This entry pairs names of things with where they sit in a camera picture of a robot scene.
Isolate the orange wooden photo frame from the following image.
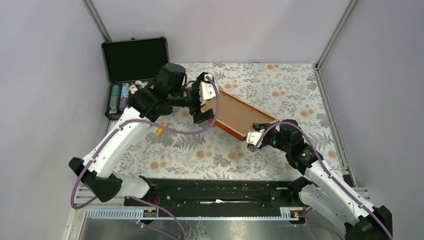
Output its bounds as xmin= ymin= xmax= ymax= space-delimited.
xmin=214 ymin=90 xmax=279 ymax=141

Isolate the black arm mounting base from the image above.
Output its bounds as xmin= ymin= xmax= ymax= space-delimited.
xmin=141 ymin=177 xmax=312 ymax=219

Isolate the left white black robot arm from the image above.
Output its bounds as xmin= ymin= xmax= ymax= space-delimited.
xmin=68 ymin=63 xmax=220 ymax=209

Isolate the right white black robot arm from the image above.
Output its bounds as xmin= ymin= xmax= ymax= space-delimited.
xmin=246 ymin=119 xmax=393 ymax=240

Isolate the floral table cloth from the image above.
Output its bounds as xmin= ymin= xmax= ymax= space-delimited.
xmin=114 ymin=63 xmax=343 ymax=181

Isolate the black poker chip case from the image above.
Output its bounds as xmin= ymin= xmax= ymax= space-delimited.
xmin=101 ymin=37 xmax=170 ymax=121

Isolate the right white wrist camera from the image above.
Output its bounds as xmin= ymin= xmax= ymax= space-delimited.
xmin=245 ymin=129 xmax=264 ymax=151

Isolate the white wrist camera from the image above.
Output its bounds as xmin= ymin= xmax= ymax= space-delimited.
xmin=245 ymin=129 xmax=264 ymax=151
xmin=199 ymin=74 xmax=217 ymax=105

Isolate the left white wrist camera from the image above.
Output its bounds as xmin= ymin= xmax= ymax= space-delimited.
xmin=199 ymin=74 xmax=217 ymax=105

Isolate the aluminium rail frame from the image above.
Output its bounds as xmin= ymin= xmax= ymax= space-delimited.
xmin=73 ymin=186 xmax=374 ymax=220

